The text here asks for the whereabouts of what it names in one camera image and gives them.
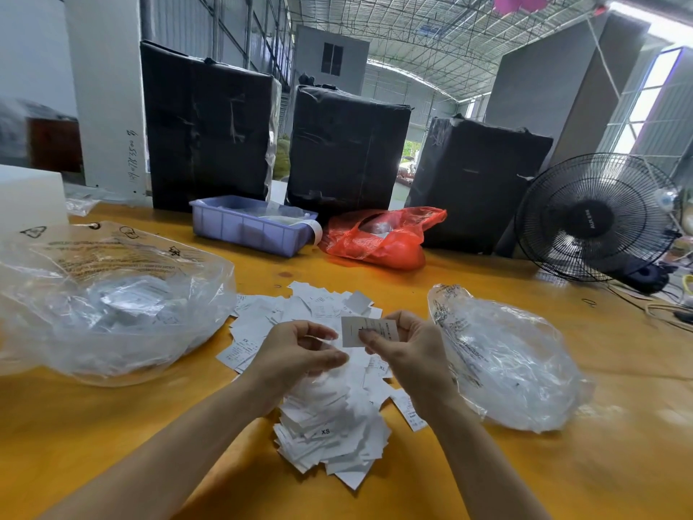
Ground tangled cables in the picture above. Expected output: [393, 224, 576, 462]
[609, 273, 693, 333]

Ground white foam block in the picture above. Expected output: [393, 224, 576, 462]
[0, 165, 69, 240]

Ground crumpled clear plastic bag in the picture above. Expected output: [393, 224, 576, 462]
[427, 284, 596, 434]

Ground large clear bag with labels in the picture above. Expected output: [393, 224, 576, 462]
[0, 221, 237, 388]

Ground pink hanging cloth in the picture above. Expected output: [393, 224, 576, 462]
[492, 0, 549, 16]

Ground person's left hand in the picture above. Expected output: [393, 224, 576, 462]
[246, 320, 350, 415]

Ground white upright board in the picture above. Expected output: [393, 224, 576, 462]
[63, 0, 148, 199]

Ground person's left forearm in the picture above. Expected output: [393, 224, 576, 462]
[37, 373, 282, 520]

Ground brown wooden cabinet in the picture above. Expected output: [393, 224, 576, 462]
[26, 117, 83, 174]

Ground large black wrapped package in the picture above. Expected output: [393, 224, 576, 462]
[140, 40, 283, 213]

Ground medium black wrapped package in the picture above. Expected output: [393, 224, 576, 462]
[285, 83, 413, 224]

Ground grey cabin with window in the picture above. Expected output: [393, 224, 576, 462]
[292, 25, 371, 98]

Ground small clear plastic wrap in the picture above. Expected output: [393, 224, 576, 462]
[65, 197, 102, 217]

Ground low black wrapped package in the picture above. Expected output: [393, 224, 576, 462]
[405, 114, 554, 256]

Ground grey upright board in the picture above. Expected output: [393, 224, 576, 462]
[483, 10, 651, 169]

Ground black electric fan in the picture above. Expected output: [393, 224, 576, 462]
[514, 153, 684, 296]

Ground purple plastic bin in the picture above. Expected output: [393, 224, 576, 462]
[189, 195, 319, 258]

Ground person's right hand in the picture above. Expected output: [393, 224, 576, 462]
[358, 311, 461, 423]

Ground red plastic bag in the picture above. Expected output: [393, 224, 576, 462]
[319, 207, 448, 272]

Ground pile of white paper labels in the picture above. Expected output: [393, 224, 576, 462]
[217, 281, 428, 490]

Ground person's right forearm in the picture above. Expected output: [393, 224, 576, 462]
[422, 395, 550, 520]

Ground single white paper tag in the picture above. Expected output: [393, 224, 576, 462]
[341, 316, 400, 348]

